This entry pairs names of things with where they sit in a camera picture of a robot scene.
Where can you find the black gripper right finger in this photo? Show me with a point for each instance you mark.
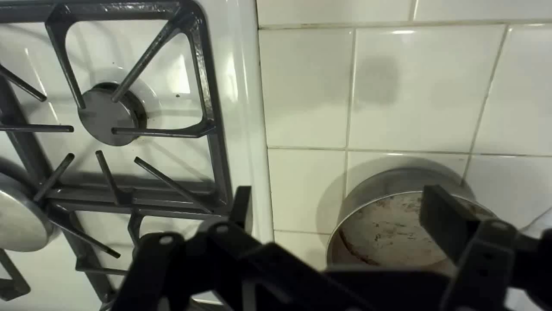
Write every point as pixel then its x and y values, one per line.
pixel 493 265

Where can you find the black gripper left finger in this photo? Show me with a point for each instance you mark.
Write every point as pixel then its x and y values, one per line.
pixel 173 270

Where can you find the white gas stove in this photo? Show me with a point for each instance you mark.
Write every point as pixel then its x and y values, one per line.
pixel 242 87
pixel 114 194

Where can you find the black round burner cap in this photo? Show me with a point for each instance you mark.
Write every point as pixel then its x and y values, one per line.
pixel 109 115

